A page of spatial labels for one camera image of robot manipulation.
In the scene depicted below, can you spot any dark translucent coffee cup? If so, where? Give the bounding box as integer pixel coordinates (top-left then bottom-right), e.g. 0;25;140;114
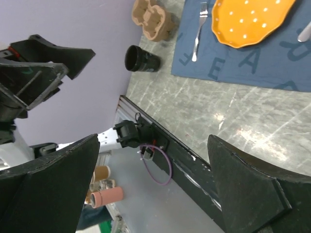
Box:
124;45;161;72

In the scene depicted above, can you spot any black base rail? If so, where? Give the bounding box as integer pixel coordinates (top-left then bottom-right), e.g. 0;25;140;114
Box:
117;95;226;232

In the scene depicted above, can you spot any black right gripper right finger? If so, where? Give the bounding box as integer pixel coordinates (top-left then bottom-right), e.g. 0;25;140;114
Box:
207;135;311;233

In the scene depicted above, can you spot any brown cardboard cup carrier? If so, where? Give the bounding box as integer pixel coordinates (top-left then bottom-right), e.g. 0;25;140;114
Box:
132;0;175;42

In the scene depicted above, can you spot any blue letter placemat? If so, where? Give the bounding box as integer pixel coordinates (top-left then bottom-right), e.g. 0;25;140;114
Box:
171;0;311;92

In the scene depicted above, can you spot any pink paper cup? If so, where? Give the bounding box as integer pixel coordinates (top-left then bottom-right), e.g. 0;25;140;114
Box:
90;186;124;208

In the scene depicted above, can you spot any brown paper cup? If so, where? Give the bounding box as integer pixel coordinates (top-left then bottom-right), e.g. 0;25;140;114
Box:
91;166;111;183

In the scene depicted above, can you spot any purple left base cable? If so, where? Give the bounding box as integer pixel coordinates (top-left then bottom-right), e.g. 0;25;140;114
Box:
139;144;173;186

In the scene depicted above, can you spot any silver fork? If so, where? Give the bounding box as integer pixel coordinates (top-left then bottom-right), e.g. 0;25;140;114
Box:
191;2;208;62

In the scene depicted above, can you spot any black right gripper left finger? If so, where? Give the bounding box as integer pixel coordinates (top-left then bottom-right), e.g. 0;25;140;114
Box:
0;134;100;233

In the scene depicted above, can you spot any silver spoon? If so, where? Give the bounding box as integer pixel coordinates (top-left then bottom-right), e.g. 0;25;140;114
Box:
297;22;311;43

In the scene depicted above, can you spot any clear glass cup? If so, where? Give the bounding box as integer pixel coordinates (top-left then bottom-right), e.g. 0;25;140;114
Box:
89;179;116;192

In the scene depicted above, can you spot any orange dotted plate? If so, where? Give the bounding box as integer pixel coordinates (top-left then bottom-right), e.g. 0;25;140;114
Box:
211;0;295;49

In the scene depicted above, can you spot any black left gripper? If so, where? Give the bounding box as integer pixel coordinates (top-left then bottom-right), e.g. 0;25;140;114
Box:
0;34;96;121

